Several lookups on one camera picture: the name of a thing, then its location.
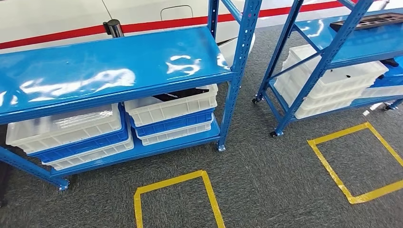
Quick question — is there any black plastic part in crate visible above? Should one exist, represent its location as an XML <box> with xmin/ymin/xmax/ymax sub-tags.
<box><xmin>379</xmin><ymin>57</ymin><xmax>400</xmax><ymax>67</ymax></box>
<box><xmin>152</xmin><ymin>87</ymin><xmax>211</xmax><ymax>102</ymax></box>

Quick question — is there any blue metal shelf rack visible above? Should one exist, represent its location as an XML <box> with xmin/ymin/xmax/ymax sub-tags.
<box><xmin>0</xmin><ymin>0</ymin><xmax>264</xmax><ymax>192</ymax></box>
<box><xmin>251</xmin><ymin>0</ymin><xmax>403</xmax><ymax>138</ymax></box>

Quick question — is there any yellow floor tape square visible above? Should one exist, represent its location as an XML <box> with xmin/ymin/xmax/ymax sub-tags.
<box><xmin>307</xmin><ymin>121</ymin><xmax>403</xmax><ymax>206</ymax></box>
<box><xmin>133</xmin><ymin>169</ymin><xmax>227</xmax><ymax>228</ymax></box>

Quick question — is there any black stanchion post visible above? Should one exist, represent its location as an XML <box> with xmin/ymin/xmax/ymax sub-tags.
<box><xmin>102</xmin><ymin>18</ymin><xmax>125</xmax><ymax>38</ymax></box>

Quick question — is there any black plastic bracket panel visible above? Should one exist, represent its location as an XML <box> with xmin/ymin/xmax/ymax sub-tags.
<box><xmin>329</xmin><ymin>12</ymin><xmax>403</xmax><ymax>32</ymax></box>

